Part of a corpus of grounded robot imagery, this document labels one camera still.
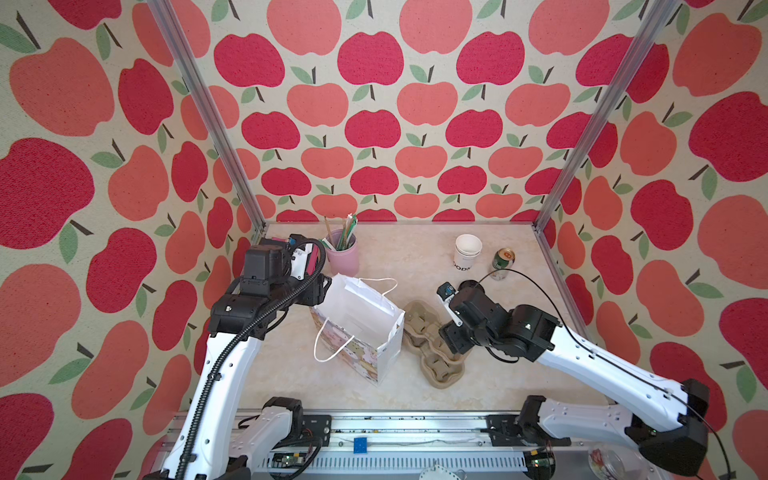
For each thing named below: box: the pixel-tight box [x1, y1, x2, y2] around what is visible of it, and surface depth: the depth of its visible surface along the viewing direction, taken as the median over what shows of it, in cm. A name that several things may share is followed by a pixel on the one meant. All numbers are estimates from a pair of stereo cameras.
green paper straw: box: [337, 213, 357, 251], surface depth 97 cm
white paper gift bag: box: [310, 273, 405, 384], surface depth 75 cm
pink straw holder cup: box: [327, 233, 359, 277], surface depth 103 cm
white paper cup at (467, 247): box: [453, 234, 483, 271], surface depth 103 cm
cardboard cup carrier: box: [403, 300, 467, 389], surface depth 82 cm
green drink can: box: [490, 247, 516, 281], surface depth 100 cm
